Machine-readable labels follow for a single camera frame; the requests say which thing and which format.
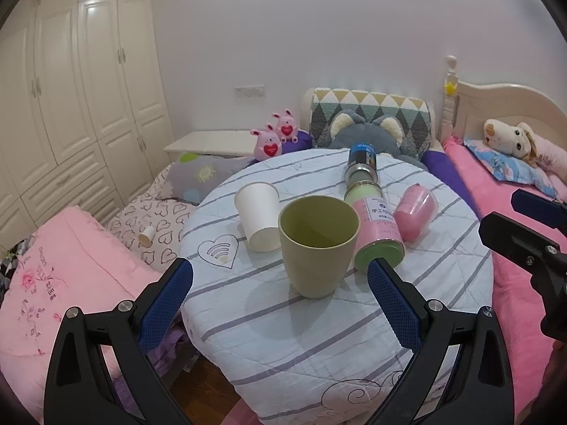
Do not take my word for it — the green plastic cup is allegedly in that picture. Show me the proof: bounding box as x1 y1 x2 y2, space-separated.
279 196 359 298

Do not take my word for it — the pink plastic cup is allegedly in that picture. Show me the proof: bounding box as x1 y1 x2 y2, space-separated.
393 183 438 243

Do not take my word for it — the small paper cup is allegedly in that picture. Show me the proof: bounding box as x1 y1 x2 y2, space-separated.
137 226 156 248

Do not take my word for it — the white paper cup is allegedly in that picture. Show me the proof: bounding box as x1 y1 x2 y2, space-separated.
235 181 281 252

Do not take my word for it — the pink bed blanket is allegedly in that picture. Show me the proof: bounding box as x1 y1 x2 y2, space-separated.
442 137 566 413

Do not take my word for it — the blue floral pillow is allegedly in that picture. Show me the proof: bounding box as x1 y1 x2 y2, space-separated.
463 139 558 199

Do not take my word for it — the white dog plush toy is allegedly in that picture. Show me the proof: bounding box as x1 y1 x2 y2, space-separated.
483 119 537 162

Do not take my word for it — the cream wooden bed headboard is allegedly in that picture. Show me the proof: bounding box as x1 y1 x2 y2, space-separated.
433 56 566 148

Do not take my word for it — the pink embroidered quilt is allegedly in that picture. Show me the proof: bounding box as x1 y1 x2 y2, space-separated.
0 207 161 421

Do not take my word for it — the triangle pattern headboard cushion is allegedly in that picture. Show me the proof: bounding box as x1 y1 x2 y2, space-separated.
302 86 434 159

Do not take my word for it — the pink green spray can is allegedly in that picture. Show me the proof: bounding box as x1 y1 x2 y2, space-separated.
344 180 405 272

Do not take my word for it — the dark blue spray can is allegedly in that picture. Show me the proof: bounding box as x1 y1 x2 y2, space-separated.
344 143 378 187

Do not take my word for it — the heart pattern pillow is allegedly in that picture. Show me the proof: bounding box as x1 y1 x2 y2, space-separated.
106 164 196 272

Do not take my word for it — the striped white quilt table cover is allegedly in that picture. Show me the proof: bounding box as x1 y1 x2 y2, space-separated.
180 149 493 424

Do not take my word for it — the grey cat plush cushion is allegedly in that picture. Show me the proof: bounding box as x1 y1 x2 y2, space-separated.
329 110 428 171

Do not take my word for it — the grey flower pillow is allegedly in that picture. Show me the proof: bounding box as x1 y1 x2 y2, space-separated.
159 154 255 205

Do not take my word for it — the rear pink bunny plush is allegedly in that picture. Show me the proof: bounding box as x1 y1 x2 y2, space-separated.
272 108 299 143

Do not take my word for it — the pink bunny plush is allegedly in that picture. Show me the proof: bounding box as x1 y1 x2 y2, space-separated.
272 108 299 143
250 124 282 161

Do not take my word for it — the cream wardrobe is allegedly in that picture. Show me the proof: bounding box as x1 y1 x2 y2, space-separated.
1 0 173 249

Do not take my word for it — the front pink bunny plush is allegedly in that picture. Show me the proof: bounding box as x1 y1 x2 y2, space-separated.
250 124 282 161

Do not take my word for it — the white bedside table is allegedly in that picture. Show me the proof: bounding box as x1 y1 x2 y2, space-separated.
164 131 257 157

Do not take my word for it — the wall socket panel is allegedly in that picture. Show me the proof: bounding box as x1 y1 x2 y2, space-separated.
235 85 265 98

